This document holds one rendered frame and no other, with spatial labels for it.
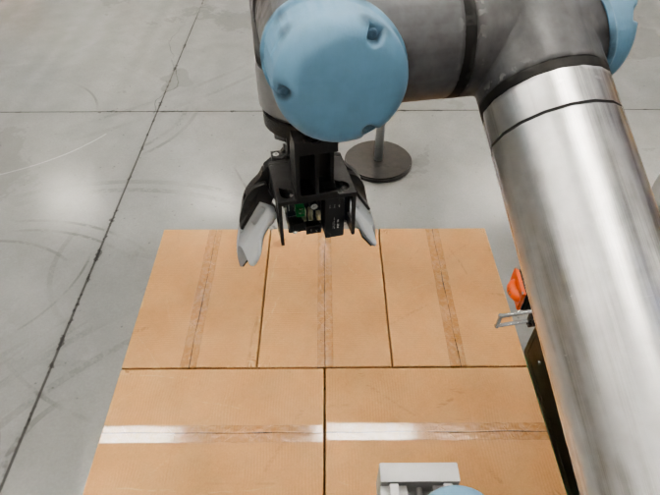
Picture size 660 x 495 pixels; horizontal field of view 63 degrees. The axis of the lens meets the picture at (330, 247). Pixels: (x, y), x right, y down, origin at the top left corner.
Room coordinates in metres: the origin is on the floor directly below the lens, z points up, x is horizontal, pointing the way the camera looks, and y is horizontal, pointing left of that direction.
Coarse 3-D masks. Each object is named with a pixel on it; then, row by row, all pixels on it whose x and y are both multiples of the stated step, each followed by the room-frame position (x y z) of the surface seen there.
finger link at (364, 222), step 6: (360, 204) 0.43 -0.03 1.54; (360, 210) 0.43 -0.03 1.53; (366, 210) 0.44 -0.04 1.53; (360, 216) 0.42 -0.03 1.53; (366, 216) 0.43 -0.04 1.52; (360, 222) 0.41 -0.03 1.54; (366, 222) 0.42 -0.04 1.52; (372, 222) 0.44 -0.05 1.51; (360, 228) 0.40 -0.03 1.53; (366, 228) 0.41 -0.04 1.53; (372, 228) 0.44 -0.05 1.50; (360, 234) 0.44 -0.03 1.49; (366, 234) 0.40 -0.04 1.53; (372, 234) 0.41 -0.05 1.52; (366, 240) 0.44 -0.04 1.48; (372, 240) 0.39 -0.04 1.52
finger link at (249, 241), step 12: (264, 204) 0.41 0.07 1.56; (252, 216) 0.41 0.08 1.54; (264, 216) 0.40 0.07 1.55; (276, 216) 0.41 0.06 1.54; (240, 228) 0.41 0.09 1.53; (252, 228) 0.40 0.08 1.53; (264, 228) 0.39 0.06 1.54; (240, 240) 0.40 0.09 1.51; (252, 240) 0.39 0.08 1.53; (240, 252) 0.40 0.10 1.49; (252, 252) 0.38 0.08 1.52; (240, 264) 0.40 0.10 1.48; (252, 264) 0.37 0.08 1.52
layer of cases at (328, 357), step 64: (192, 256) 1.32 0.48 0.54; (320, 256) 1.32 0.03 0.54; (384, 256) 1.32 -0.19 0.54; (448, 256) 1.32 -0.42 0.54; (192, 320) 1.03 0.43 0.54; (256, 320) 1.03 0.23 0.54; (320, 320) 1.03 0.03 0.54; (384, 320) 1.03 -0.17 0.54; (448, 320) 1.03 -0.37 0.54; (512, 320) 1.03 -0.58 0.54; (128, 384) 0.81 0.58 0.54; (192, 384) 0.81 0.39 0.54; (256, 384) 0.81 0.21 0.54; (320, 384) 0.81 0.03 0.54; (384, 384) 0.81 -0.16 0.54; (448, 384) 0.81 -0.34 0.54; (512, 384) 0.81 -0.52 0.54; (128, 448) 0.62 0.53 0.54; (192, 448) 0.62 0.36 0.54; (256, 448) 0.62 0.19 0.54; (320, 448) 0.62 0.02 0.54; (384, 448) 0.62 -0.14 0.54; (448, 448) 0.62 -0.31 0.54; (512, 448) 0.62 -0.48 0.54
